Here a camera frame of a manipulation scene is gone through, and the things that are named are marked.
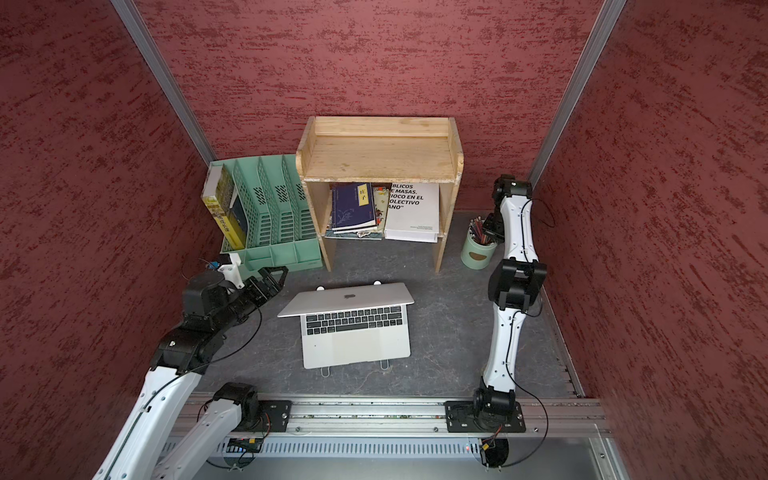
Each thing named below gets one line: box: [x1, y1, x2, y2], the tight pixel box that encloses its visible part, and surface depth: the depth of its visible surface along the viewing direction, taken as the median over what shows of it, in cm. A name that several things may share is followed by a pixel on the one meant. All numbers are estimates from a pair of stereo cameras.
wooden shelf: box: [296, 116, 464, 273], surface depth 78 cm
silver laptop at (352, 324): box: [277, 282, 415, 369], surface depth 83 cm
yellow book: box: [201, 164, 247, 250], surface depth 99 cm
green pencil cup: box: [461, 229, 498, 270], surface depth 99 cm
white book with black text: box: [384, 182, 440, 243], surface depth 89 cm
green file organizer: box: [201, 154, 323, 281], surface depth 105 cm
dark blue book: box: [332, 182, 377, 234], surface depth 90 cm
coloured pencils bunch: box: [468, 216, 492, 245], surface depth 97 cm
